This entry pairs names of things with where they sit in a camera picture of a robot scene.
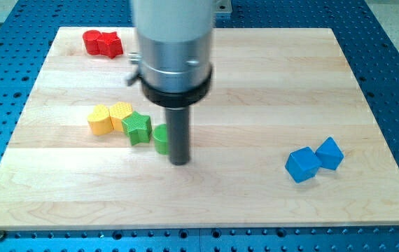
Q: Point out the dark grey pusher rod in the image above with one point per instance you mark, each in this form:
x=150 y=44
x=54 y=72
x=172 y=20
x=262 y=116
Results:
x=178 y=134

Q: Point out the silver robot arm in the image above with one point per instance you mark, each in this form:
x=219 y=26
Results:
x=174 y=61

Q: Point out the green star block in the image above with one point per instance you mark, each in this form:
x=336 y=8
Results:
x=138 y=128

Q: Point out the red star block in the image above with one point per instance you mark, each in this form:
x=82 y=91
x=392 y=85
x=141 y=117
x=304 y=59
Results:
x=109 y=44

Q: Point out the blue cube block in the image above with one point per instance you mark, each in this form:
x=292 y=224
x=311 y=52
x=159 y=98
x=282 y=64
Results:
x=302 y=164

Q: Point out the green cylinder block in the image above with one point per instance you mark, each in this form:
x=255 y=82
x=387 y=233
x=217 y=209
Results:
x=160 y=139

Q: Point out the yellow hexagon block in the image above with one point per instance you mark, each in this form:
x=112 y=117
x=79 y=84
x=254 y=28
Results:
x=118 y=112

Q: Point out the yellow heart block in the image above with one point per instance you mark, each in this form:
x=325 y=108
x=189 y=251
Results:
x=99 y=120

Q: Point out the wooden board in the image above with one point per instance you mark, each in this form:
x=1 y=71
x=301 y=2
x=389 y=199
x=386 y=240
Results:
x=274 y=91

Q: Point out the red cylinder block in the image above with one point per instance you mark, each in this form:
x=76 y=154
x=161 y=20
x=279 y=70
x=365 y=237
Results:
x=90 y=39

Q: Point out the blue diamond block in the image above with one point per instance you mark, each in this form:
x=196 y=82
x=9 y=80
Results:
x=329 y=154

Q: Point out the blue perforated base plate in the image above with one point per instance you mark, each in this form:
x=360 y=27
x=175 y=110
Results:
x=27 y=34

